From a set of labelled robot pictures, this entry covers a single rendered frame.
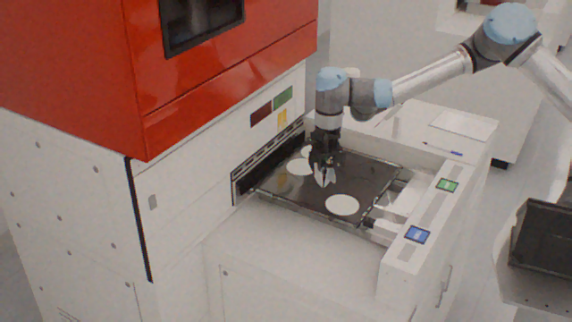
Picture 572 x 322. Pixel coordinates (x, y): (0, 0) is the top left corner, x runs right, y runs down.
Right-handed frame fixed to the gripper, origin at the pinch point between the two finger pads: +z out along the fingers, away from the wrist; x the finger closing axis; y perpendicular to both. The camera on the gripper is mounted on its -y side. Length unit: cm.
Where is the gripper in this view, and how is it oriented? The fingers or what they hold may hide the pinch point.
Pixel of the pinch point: (322, 182)
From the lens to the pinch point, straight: 154.5
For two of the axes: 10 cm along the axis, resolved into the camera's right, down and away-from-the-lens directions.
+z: -0.1, 8.4, 5.4
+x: 9.7, -1.2, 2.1
